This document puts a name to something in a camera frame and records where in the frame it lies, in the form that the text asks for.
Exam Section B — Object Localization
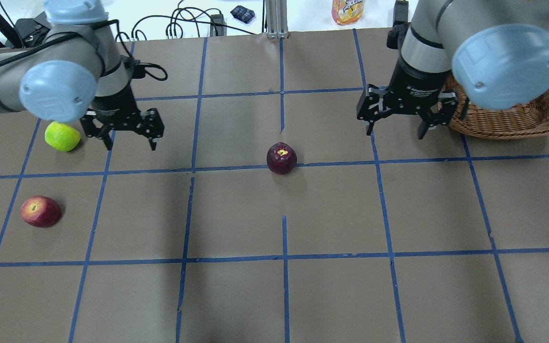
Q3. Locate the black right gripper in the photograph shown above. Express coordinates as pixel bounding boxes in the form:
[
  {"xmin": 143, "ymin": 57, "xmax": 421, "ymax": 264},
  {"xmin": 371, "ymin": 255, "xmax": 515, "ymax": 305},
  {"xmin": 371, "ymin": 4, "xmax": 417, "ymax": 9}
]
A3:
[{"xmin": 356, "ymin": 61, "xmax": 458, "ymax": 140}]

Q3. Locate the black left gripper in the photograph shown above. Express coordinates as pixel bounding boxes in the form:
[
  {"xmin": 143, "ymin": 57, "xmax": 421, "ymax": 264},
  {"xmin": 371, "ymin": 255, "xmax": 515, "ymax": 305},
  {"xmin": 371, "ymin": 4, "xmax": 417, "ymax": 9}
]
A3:
[{"xmin": 79, "ymin": 85, "xmax": 165, "ymax": 151}]

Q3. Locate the red apple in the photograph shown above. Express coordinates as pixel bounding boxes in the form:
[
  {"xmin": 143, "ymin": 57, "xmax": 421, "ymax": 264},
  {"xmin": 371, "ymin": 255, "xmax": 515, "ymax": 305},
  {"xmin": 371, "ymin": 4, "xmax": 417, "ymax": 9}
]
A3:
[{"xmin": 21, "ymin": 196, "xmax": 62, "ymax": 228}]

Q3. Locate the dark purple apple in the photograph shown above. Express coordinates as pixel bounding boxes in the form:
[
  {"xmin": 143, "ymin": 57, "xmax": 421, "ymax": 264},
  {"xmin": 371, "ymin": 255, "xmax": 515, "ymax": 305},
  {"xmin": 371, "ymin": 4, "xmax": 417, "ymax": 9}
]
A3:
[{"xmin": 266, "ymin": 142, "xmax": 298, "ymax": 175}]

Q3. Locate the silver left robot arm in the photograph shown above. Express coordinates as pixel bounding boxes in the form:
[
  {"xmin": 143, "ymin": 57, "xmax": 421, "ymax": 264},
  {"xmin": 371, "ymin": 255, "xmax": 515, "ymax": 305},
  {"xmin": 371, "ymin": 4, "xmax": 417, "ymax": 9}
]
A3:
[{"xmin": 0, "ymin": 0, "xmax": 165, "ymax": 150}]

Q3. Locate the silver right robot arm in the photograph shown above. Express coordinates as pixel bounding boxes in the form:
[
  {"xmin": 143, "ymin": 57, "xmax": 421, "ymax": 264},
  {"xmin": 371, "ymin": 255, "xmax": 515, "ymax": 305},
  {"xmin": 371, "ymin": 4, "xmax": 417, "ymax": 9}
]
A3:
[{"xmin": 356, "ymin": 0, "xmax": 549, "ymax": 139}]

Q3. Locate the woven wicker basket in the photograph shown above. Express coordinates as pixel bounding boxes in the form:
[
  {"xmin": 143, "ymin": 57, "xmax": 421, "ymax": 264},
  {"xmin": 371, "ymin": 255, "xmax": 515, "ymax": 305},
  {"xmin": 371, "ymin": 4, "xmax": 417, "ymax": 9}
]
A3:
[{"xmin": 444, "ymin": 76, "xmax": 549, "ymax": 140}]

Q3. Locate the green apple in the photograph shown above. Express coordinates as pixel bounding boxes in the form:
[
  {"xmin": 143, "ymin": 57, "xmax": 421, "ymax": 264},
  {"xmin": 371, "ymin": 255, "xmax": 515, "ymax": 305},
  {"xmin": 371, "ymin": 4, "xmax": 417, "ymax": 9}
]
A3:
[{"xmin": 44, "ymin": 121, "xmax": 81, "ymax": 152}]

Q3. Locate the orange juice bottle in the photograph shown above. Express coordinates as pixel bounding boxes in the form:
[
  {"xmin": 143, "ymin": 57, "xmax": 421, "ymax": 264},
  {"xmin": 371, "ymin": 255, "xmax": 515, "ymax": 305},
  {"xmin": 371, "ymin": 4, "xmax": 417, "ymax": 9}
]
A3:
[{"xmin": 331, "ymin": 0, "xmax": 366, "ymax": 26}]

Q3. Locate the black power adapter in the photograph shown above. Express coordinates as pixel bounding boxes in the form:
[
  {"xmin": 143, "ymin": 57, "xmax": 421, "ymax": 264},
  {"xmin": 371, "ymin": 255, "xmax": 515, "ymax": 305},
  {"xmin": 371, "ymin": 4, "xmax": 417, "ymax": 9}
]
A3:
[{"xmin": 209, "ymin": 14, "xmax": 227, "ymax": 37}]

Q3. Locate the small dark blue pouch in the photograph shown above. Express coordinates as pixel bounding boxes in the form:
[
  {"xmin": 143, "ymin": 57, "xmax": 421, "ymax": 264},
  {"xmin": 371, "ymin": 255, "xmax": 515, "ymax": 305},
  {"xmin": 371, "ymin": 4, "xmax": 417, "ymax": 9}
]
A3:
[{"xmin": 230, "ymin": 6, "xmax": 256, "ymax": 24}]

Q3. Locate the aluminium frame post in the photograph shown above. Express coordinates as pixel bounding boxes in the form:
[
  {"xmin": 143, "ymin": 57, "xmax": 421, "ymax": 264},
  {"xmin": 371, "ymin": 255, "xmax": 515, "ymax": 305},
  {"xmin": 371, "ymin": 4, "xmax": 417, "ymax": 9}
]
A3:
[{"xmin": 263, "ymin": 0, "xmax": 288, "ymax": 39}]

